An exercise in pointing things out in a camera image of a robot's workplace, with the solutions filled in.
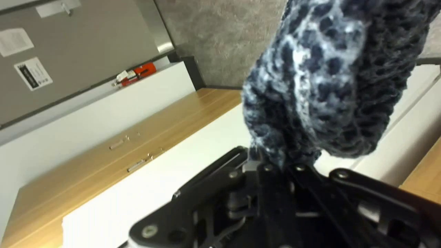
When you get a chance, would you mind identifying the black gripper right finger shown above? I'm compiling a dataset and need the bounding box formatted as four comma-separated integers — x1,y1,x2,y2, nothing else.
278,164,441,248

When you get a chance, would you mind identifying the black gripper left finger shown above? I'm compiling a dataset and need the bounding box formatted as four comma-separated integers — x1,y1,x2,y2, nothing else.
128,145,278,248

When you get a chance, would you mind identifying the blue white knitted beanie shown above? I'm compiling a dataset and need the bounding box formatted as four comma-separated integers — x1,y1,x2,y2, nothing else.
241,0,441,171

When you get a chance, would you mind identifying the light wooden desk top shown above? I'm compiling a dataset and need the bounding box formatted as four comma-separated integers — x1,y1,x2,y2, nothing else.
0,87,244,248

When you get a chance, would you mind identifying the red and white tool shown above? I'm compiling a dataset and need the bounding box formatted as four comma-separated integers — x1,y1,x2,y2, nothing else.
111,62,158,88

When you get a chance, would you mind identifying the white side panel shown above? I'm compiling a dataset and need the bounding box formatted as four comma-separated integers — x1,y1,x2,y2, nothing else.
0,61,198,243

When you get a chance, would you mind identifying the grey cabinet door panel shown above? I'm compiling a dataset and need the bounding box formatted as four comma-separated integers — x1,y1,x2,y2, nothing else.
0,0,176,131

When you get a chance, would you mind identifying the black white printed sticker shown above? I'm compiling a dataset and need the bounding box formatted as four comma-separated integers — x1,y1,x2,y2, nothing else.
12,57,55,92

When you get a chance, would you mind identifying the white taped label strip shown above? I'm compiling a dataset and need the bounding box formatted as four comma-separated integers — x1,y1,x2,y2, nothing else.
34,0,82,19

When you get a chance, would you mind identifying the plain white paper label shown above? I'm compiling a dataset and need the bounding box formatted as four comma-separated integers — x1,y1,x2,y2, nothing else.
0,28,35,59

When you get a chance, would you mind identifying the small metal handle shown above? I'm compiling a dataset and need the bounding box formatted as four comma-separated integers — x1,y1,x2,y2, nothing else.
107,134,132,152
125,153,155,174

